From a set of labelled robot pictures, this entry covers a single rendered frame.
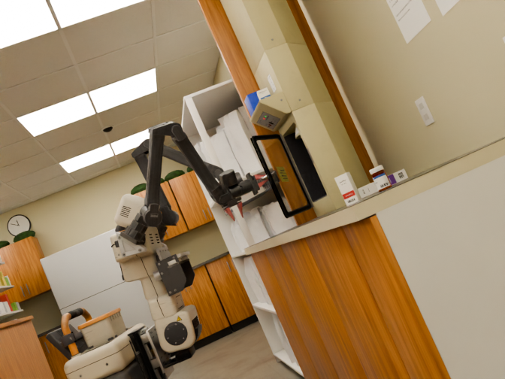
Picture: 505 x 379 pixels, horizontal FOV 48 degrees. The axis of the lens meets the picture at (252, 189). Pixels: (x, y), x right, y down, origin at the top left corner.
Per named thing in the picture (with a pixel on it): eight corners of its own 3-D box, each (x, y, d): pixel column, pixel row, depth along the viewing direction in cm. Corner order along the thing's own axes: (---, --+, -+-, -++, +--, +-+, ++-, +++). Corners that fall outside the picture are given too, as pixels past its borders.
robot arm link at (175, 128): (161, 127, 245) (168, 129, 235) (172, 119, 246) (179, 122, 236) (214, 204, 261) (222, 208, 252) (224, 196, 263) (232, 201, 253)
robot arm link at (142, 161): (130, 150, 294) (125, 148, 284) (154, 138, 294) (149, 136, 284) (167, 228, 291) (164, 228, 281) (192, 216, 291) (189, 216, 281)
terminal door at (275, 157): (312, 207, 276) (279, 133, 279) (287, 218, 249) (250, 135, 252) (310, 208, 276) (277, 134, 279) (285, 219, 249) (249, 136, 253)
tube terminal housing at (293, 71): (361, 198, 282) (297, 59, 288) (385, 187, 250) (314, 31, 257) (316, 217, 277) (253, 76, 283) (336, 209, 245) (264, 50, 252)
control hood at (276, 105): (278, 130, 281) (270, 112, 282) (291, 111, 249) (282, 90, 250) (257, 138, 279) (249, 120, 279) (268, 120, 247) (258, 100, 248)
